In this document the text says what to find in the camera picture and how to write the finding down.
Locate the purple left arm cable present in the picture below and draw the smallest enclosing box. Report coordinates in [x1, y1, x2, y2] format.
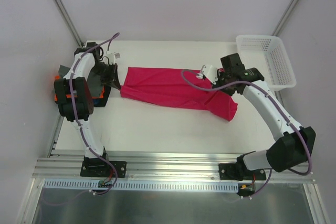
[41, 32, 121, 206]

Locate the pink t shirt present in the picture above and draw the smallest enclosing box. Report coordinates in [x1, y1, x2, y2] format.
[120, 67, 238, 121]

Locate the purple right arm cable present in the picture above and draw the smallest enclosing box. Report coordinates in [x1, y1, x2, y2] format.
[181, 68, 313, 201]

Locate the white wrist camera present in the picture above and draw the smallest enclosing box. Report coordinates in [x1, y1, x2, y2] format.
[196, 65, 221, 84]
[106, 51, 121, 65]

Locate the aluminium mounting rail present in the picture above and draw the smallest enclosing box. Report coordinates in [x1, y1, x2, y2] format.
[31, 149, 315, 184]

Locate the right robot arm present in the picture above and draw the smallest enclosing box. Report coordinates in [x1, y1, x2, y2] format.
[212, 53, 316, 181]

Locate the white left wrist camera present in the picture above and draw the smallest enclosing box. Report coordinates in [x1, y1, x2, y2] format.
[106, 51, 121, 65]

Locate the orange folded t shirt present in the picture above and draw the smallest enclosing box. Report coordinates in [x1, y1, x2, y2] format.
[54, 76, 93, 104]

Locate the grey folded t shirt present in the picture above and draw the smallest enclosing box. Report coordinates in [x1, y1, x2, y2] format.
[58, 65, 103, 99]

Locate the black folded t shirt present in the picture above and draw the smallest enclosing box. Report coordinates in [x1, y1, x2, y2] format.
[92, 86, 111, 108]

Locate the white slotted cable duct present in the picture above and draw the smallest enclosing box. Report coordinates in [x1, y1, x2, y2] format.
[44, 179, 238, 194]

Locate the blue folded t shirt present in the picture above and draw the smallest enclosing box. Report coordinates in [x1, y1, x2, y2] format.
[93, 99, 102, 107]

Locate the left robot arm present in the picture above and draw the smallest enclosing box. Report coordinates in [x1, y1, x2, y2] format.
[54, 42, 127, 178]

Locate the white plastic basket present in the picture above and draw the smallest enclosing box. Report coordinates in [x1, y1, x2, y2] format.
[236, 35, 297, 91]

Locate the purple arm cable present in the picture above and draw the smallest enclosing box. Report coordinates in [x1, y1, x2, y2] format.
[41, 32, 121, 206]
[181, 68, 313, 201]

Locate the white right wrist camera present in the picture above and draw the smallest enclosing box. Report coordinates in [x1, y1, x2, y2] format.
[196, 65, 221, 84]

